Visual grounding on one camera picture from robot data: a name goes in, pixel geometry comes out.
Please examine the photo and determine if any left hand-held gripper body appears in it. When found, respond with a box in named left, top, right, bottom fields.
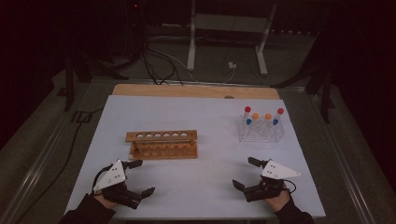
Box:
left=92, top=159, right=145, bottom=210

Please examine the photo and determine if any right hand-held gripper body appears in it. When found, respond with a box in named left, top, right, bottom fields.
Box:
left=243, top=159, right=302, bottom=203

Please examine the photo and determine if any clear plastic test tube rack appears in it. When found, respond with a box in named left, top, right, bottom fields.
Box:
left=237, top=116, right=286, bottom=144

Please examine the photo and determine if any wooden test tube rack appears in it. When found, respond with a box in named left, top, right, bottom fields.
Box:
left=124, top=129, right=199, bottom=161

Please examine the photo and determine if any person's left hand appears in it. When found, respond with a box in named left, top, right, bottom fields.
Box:
left=92, top=190, right=120, bottom=210

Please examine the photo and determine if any person's right hand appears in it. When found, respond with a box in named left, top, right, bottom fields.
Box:
left=264, top=187, right=292, bottom=213

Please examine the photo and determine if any white table mat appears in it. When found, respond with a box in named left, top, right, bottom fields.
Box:
left=64, top=94, right=327, bottom=218

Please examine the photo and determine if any black tripod stand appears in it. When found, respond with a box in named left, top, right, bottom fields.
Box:
left=270, top=31, right=335, bottom=124

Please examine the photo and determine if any white metal stand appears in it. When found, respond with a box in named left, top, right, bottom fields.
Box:
left=186, top=0, right=278, bottom=77

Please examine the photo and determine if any left hand-held gripper cable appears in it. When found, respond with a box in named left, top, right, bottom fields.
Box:
left=91, top=164, right=113, bottom=195

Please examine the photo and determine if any hand-held gripper cable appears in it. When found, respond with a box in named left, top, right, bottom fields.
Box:
left=91, top=164, right=113, bottom=195
left=281, top=178, right=297, bottom=195

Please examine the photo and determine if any right hand-held gripper cable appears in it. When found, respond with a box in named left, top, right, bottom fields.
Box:
left=281, top=178, right=297, bottom=195

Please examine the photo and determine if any black floor cable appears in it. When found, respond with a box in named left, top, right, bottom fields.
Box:
left=15, top=106, right=106, bottom=224

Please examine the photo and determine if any white cable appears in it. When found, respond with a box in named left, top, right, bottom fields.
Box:
left=148, top=35, right=237, bottom=84

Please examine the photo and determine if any bundle of black cables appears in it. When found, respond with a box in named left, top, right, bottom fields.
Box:
left=141, top=40, right=185, bottom=86

